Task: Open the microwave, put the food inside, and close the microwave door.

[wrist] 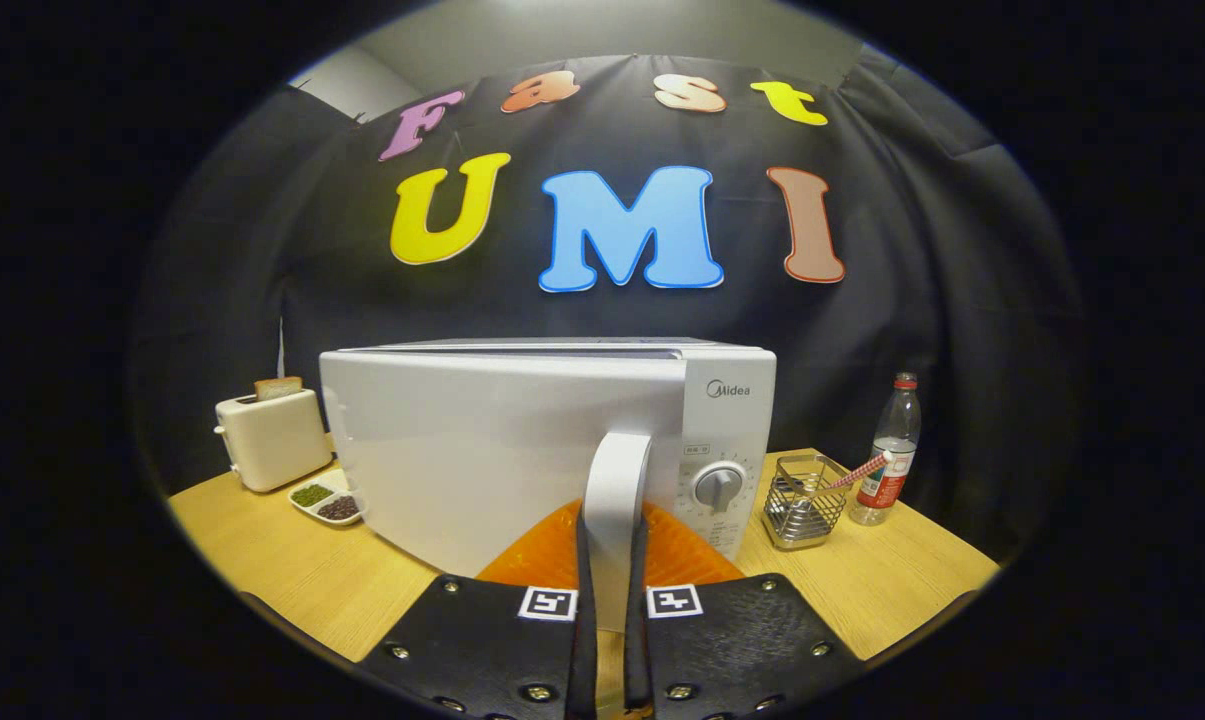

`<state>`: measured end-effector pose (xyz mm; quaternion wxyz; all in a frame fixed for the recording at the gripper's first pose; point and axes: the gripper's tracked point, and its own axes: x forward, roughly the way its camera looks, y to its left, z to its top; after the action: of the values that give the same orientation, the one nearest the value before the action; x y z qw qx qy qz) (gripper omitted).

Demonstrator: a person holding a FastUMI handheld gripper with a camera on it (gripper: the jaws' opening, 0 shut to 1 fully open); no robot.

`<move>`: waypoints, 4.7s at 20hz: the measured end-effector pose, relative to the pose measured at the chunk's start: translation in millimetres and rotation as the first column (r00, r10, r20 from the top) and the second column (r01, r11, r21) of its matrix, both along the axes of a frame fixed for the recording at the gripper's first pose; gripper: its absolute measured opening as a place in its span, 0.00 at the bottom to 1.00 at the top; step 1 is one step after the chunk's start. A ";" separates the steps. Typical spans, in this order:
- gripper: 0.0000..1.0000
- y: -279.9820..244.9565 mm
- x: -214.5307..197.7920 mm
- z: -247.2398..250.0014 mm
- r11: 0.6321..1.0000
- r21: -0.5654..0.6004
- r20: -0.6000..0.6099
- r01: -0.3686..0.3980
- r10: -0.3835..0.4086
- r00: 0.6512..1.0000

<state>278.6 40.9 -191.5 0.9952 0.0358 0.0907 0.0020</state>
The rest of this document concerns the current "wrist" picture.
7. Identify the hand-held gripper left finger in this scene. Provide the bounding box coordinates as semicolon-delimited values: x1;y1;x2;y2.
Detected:
360;500;600;720

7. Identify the red white striped straw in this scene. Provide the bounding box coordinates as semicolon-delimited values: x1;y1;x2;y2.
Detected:
828;452;893;491

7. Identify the metal wire utensil holder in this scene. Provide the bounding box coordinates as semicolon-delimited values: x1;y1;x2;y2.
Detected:
760;452;853;552

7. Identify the divided dish of beans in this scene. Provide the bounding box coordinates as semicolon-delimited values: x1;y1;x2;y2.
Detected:
288;470;365;527

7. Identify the clear plastic water bottle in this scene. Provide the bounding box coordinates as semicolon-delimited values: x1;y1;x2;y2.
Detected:
850;372;923;527

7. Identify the white microwave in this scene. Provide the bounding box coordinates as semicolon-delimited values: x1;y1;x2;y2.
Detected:
319;337;778;633

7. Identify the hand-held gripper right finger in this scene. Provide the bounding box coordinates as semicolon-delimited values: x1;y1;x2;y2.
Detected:
624;500;863;720

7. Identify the white toaster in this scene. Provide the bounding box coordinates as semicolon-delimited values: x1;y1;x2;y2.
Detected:
214;388;334;493

